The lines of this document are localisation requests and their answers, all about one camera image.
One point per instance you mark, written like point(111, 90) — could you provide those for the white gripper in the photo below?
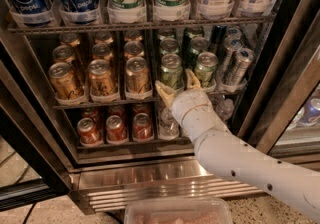
point(190, 102)

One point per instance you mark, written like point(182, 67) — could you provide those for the front left orange can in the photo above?
point(89, 132)

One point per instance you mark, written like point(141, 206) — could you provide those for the stainless steel fridge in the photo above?
point(283, 34)

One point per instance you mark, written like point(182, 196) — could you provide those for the front silver slim can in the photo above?
point(241, 61)

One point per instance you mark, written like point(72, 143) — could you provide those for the second row left green can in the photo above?
point(169, 46)

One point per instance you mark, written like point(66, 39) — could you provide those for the front left gold can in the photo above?
point(65, 81)

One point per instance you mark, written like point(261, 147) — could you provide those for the second row gold can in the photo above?
point(133, 49)
point(103, 51)
point(65, 53)

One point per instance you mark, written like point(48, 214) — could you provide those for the open glass fridge door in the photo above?
point(24, 126)

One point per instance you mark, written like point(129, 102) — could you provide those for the blue can behind glass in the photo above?
point(311, 112)

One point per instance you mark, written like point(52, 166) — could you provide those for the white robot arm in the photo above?
point(223, 154)

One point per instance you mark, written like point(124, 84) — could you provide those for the front middle orange can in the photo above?
point(116, 130)

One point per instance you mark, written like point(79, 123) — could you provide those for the front middle gold can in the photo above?
point(101, 77)

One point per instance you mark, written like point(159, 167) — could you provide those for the left water bottle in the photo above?
point(168, 127)

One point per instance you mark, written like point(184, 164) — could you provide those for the silver slim can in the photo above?
point(229, 46)
point(241, 61)

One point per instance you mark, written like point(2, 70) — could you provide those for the clear plastic food container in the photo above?
point(178, 211)

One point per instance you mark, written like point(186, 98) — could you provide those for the right water bottle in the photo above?
point(224, 109)

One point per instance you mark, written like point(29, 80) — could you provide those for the second row right green can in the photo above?
point(197, 45)

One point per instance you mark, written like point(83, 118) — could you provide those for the front right gold can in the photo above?
point(137, 75)

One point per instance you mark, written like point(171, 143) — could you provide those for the second row left gold can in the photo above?
point(65, 53)

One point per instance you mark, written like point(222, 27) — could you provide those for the second row green can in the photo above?
point(197, 45)
point(169, 46)

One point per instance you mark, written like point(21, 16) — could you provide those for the water bottle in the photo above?
point(168, 127)
point(224, 109)

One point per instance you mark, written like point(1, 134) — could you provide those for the front right orange can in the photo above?
point(142, 127)

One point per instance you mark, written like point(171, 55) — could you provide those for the second row right gold can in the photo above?
point(133, 49)

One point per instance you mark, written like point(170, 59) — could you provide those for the orange can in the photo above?
point(116, 130)
point(89, 132)
point(142, 127)

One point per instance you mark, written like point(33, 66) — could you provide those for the second row middle gold can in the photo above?
point(103, 51)

